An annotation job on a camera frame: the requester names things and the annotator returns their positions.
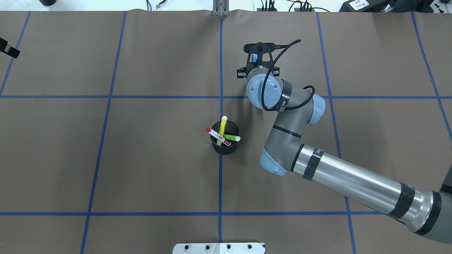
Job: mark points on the black labelled box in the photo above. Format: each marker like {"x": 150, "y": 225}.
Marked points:
{"x": 364, "y": 5}

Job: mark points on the green highlighter pen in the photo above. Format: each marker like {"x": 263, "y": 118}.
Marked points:
{"x": 234, "y": 138}

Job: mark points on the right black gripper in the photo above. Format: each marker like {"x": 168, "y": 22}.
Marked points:
{"x": 241, "y": 73}

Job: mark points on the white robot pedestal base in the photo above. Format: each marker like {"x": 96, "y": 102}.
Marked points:
{"x": 220, "y": 248}

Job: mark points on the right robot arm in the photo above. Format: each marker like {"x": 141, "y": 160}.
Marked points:
{"x": 425, "y": 212}

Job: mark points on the aluminium frame post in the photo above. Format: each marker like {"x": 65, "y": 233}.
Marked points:
{"x": 221, "y": 8}

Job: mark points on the red white marker pen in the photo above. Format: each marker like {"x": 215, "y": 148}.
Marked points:
{"x": 218, "y": 137}

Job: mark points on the yellow highlighter pen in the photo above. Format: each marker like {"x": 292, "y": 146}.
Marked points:
{"x": 222, "y": 126}

